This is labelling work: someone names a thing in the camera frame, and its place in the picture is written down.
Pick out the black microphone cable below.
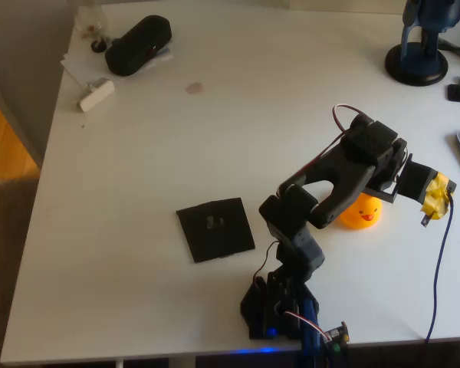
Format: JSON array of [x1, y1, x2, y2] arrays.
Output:
[[438, 37, 460, 65]]

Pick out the black zip case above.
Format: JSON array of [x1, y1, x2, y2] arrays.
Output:
[[104, 15, 173, 77]]

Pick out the blue desk microphone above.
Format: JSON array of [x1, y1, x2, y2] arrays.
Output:
[[384, 0, 460, 87]]

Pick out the small control board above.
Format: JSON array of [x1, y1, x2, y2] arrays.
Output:
[[323, 320, 350, 354]]

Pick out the white paper sheets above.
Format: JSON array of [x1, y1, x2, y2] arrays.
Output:
[[60, 44, 174, 86]]

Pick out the clear glass bottle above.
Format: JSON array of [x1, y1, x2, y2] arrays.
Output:
[[74, 0, 110, 39]]

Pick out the yellow rubber duck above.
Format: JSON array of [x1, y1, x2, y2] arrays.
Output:
[[339, 192, 383, 231]]

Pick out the blue table clamp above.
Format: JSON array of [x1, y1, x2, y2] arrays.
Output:
[[299, 297, 320, 368]]

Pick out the short tricolour servo cable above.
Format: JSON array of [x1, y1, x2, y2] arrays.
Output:
[[282, 310, 331, 343]]

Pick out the long tricolour servo cable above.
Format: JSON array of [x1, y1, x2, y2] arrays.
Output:
[[275, 103, 370, 196]]

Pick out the camera wrapped in yellow tape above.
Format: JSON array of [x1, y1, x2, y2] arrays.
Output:
[[397, 159, 458, 228]]

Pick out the blue camera cable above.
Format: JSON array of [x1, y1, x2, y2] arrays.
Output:
[[423, 190, 455, 343]]

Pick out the black cardboard square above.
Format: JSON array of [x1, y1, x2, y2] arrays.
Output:
[[176, 197, 256, 265]]

